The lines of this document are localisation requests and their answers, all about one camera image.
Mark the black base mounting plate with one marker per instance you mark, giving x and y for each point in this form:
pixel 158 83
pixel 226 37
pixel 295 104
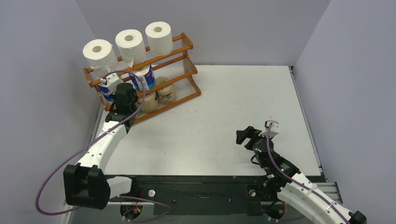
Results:
pixel 141 196

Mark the brown roll plain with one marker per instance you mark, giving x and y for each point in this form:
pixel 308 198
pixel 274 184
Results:
pixel 151 103

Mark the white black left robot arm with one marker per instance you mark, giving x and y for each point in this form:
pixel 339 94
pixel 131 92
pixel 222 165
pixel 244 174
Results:
pixel 99 160

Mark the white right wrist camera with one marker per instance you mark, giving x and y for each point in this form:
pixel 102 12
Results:
pixel 271 129

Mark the white toilet paper roll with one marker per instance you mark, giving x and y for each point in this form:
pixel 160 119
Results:
pixel 131 46
pixel 101 57
pixel 159 38

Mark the orange wooden tiered shelf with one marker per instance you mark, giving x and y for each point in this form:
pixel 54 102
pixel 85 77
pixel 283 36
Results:
pixel 175 66

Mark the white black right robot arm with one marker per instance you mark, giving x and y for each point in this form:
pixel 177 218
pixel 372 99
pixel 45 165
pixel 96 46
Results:
pixel 289 184

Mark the brown roll with cartoon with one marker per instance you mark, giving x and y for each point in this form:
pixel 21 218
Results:
pixel 166 95

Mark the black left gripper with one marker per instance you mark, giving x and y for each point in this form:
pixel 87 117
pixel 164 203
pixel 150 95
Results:
pixel 136 99

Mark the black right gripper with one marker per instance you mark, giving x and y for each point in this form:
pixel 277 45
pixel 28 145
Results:
pixel 252 134

